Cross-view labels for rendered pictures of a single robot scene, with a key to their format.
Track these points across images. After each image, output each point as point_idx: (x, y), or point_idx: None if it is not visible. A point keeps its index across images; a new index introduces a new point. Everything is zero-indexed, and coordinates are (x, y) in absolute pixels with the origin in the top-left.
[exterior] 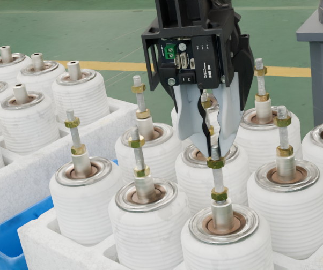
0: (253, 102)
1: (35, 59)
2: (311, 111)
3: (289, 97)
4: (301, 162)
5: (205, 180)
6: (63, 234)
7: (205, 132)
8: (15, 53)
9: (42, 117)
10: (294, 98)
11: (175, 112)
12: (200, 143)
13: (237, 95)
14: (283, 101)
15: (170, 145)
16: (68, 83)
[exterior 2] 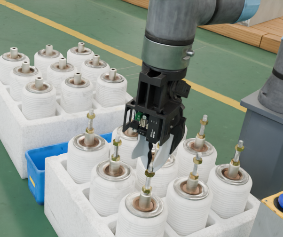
0: (214, 119)
1: (94, 58)
2: None
3: (235, 124)
4: (202, 183)
5: None
6: (67, 170)
7: (148, 156)
8: (87, 48)
9: (84, 96)
10: (238, 126)
11: None
12: (144, 161)
13: (169, 146)
14: (231, 125)
15: None
16: (106, 80)
